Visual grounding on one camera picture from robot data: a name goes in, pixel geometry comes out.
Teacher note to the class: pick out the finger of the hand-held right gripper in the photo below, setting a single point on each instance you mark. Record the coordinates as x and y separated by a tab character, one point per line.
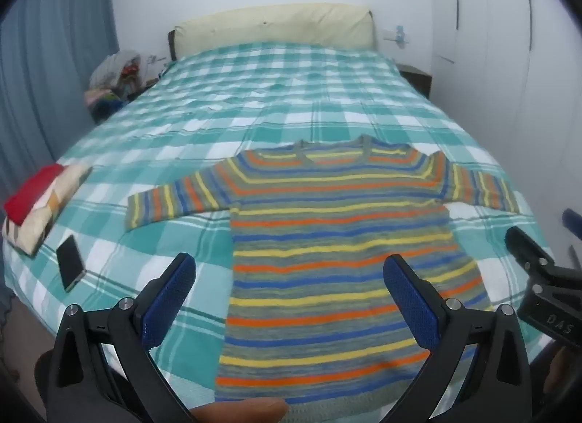
574	222
527	250

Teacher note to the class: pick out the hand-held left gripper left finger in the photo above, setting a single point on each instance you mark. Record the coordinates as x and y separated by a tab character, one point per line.
170	295

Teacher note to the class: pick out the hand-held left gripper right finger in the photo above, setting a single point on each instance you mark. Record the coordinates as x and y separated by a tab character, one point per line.
411	300

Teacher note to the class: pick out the striped knit sweater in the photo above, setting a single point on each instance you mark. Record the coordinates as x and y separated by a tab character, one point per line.
341	245

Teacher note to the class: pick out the pile of clothes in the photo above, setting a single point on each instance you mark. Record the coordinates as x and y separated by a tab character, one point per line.
113	77

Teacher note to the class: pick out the person's left hand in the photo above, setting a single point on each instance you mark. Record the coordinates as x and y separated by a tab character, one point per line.
241	411

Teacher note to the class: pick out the smartphone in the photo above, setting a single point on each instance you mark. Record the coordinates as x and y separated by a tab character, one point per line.
71	264

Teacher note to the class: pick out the beige patterned folded cloth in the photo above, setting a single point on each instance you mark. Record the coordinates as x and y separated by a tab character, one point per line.
45	218

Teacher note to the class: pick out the red folded cloth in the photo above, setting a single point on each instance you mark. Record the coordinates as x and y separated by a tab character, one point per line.
32	193

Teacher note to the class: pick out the white wardrobe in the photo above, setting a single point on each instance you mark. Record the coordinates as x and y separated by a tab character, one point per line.
500	64

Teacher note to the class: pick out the dark wooden nightstand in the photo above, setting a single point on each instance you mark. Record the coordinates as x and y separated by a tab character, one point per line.
416	79

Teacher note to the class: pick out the bed with green checked sheet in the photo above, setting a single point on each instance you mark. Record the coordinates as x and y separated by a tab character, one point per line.
273	100

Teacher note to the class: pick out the blue curtain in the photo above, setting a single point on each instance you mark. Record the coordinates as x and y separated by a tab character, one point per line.
50	54

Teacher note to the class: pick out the cream padded headboard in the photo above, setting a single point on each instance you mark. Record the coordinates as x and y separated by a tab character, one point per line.
273	27

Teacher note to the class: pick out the white wall socket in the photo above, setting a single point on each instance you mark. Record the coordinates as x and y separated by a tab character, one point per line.
156	59

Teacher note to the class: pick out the wall socket with blue plug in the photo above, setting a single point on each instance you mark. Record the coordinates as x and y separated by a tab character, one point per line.
399	36

